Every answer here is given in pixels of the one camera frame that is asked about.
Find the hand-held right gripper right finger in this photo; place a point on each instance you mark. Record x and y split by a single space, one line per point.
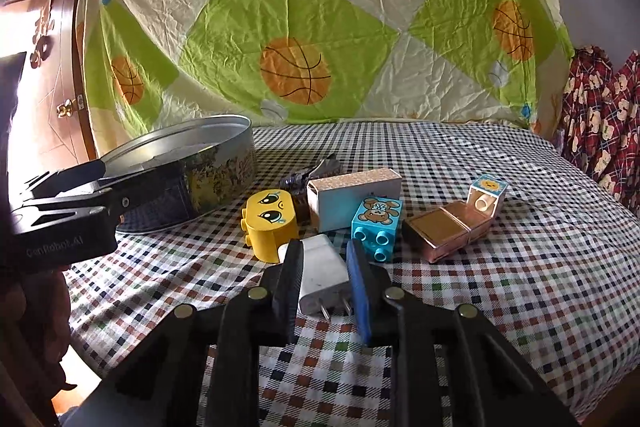
360 289

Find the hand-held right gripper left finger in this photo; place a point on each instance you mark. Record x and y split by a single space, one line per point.
292 279

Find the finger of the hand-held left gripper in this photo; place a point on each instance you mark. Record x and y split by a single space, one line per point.
75 203
65 174

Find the white charger plug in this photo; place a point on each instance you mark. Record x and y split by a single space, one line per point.
320 267

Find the yellow face toy block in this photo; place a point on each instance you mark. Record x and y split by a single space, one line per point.
270 213

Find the brown plastic clip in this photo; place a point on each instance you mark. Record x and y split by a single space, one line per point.
300 206

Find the white box with glitter top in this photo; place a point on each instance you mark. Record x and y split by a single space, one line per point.
335 207

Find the round metal cookie tin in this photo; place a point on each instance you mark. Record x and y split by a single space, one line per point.
220 187

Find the sun print toy block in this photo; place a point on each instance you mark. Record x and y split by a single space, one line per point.
487 197

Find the person's left forearm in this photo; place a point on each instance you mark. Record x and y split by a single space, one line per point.
30 327

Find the rose gold compact box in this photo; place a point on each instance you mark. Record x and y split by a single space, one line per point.
440 228

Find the brown wooden door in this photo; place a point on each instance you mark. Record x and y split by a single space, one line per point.
55 37

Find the checked bedsheet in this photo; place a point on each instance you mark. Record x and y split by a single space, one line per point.
500 307

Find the gold door ornament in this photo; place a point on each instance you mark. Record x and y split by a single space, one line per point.
42 32

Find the red plaid bear print cloth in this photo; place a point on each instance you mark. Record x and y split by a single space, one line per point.
605 127

